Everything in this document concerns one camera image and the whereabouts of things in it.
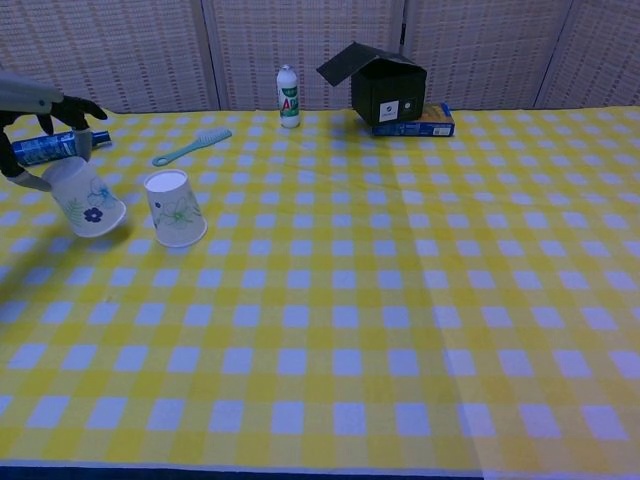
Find yellow white checked tablecloth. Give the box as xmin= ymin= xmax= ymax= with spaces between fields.
xmin=0 ymin=106 xmax=640 ymax=475

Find teal plastic comb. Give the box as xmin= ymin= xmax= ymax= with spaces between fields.
xmin=151 ymin=127 xmax=234 ymax=168

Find white paper cup green flower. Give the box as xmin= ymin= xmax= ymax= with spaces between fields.
xmin=143 ymin=169 xmax=209 ymax=249

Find white woven screen panel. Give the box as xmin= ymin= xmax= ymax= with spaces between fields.
xmin=202 ymin=0 xmax=407 ymax=112
xmin=401 ymin=0 xmax=576 ymax=110
xmin=534 ymin=0 xmax=640 ymax=109
xmin=0 ymin=0 xmax=221 ymax=114

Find blue spray bottle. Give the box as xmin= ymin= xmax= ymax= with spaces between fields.
xmin=10 ymin=130 xmax=112 ymax=167

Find white paper cup blue flower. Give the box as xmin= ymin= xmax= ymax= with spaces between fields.
xmin=42 ymin=156 xmax=128 ymax=239

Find white drink bottle green label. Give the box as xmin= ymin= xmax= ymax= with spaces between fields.
xmin=276 ymin=64 xmax=302 ymax=130

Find black open-lid box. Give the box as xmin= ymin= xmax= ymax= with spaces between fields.
xmin=315 ymin=40 xmax=429 ymax=128

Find flat blue carton box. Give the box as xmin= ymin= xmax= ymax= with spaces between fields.
xmin=370 ymin=101 xmax=457 ymax=139

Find grey black left robot hand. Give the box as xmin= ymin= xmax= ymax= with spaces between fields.
xmin=0 ymin=69 xmax=109 ymax=193

